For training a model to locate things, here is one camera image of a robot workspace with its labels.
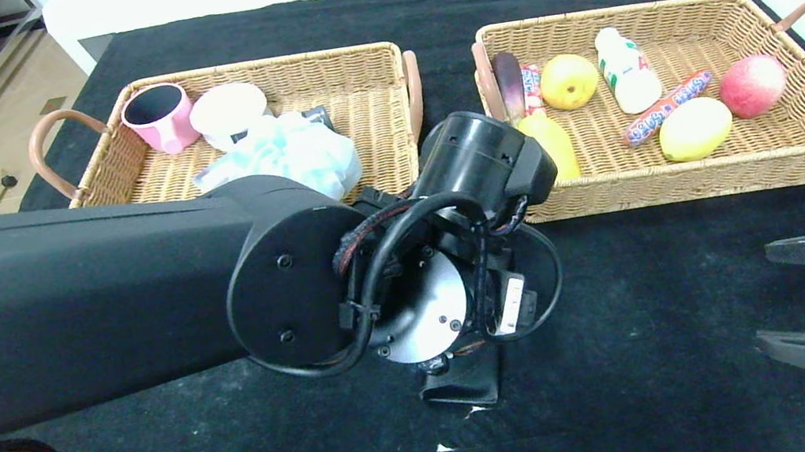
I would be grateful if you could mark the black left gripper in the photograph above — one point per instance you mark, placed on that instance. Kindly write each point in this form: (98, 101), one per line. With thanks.
(513, 304)

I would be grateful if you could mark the black leather pouch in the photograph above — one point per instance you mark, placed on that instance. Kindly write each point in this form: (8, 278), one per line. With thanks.
(467, 388)

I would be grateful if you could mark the long yellow mango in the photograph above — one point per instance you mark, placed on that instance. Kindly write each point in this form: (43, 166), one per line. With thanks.
(560, 147)

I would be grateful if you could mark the yellow pear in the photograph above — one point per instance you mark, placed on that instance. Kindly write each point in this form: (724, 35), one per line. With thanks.
(569, 83)

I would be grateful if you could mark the white milk drink bottle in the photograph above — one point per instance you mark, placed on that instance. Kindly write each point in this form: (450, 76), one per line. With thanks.
(628, 72)

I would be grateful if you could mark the light blue bath loofah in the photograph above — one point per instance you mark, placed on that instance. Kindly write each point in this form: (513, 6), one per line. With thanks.
(296, 154)

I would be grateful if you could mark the black cleanser tube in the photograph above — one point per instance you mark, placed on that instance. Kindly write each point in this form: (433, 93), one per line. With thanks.
(318, 117)

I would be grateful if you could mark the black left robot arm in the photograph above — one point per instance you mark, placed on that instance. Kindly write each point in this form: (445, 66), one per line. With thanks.
(64, 308)

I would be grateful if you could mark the wicker basket holding household items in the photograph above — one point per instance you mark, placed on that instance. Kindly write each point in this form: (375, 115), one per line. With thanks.
(365, 80)

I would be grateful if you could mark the wicker basket holding food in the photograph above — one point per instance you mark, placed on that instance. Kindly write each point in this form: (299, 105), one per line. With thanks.
(755, 22)

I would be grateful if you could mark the red candy packet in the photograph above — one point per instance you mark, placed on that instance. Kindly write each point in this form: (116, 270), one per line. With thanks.
(533, 88)

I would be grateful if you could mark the purple eggplant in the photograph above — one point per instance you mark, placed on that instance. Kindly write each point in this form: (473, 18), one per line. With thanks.
(509, 86)

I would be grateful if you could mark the yellow lemon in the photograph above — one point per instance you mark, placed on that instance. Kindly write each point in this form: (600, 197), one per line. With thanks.
(694, 130)

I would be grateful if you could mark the red apple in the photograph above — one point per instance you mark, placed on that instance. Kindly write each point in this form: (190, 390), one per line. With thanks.
(752, 86)

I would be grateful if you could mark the red blue wrapped sausage stick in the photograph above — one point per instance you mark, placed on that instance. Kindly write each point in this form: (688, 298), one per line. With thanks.
(668, 108)

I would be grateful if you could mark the black tablecloth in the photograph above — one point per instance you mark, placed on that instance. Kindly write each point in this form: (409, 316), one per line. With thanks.
(433, 6)

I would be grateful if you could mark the grey translucent toothbrush case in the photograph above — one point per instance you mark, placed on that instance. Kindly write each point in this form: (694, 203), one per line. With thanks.
(206, 182)

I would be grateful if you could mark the white round bowl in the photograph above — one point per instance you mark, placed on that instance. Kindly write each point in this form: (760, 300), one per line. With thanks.
(225, 109)

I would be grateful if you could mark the pink plastic cup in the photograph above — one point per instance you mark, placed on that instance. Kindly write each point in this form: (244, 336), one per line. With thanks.
(173, 131)

